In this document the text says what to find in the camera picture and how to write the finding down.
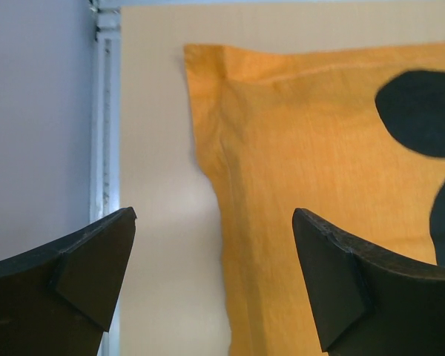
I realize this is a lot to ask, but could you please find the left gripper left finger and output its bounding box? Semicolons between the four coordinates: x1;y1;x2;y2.
0;207;136;356

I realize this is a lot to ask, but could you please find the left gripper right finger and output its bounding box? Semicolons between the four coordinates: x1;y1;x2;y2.
292;208;445;355

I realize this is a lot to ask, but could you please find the orange patterned pillowcase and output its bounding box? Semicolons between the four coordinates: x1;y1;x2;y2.
184;42;445;355

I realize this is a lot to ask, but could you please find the aluminium rail left side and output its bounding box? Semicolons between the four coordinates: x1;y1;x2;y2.
88;0;122;356

